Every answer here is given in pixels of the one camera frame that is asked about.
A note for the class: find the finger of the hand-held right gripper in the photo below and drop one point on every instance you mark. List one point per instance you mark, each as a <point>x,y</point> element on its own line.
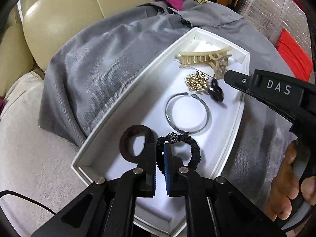
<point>238,81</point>

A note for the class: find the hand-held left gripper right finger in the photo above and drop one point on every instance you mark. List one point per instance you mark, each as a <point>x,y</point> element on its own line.
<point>168,172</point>

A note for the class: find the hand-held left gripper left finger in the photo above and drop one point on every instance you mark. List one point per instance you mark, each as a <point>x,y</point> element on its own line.
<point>148,163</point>

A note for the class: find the black hair clip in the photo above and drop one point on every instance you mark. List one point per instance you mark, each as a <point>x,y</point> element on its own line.
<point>216,91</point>

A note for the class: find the black beaded scrunchie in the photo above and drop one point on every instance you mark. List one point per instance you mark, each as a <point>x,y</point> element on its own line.
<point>195,150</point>

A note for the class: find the gold spiky hair clip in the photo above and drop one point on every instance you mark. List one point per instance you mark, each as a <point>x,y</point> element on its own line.
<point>196,82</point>

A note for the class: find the silver bangle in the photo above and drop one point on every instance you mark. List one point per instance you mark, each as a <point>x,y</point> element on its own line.
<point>187,130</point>

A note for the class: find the cream hair claw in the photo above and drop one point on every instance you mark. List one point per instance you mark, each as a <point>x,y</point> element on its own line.
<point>195,59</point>

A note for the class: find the white cardboard box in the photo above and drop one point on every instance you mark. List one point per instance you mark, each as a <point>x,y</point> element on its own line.
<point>148,98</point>

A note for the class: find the person's right hand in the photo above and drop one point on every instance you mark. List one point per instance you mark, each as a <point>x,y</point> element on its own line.
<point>281,185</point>

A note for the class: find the red cushion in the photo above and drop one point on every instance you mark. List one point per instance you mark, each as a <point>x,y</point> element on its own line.
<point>293,54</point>

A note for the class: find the silver foil insulation mat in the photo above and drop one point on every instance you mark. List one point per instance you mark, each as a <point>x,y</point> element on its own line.
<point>261,7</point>

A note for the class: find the grey cloth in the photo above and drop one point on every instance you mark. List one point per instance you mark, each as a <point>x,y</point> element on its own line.
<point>98,66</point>

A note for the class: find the white fleece blanket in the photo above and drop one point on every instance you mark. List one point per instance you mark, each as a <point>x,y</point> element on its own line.
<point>37,140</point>

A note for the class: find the beige leather sofa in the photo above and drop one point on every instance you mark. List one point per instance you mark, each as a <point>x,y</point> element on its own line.
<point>61,12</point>

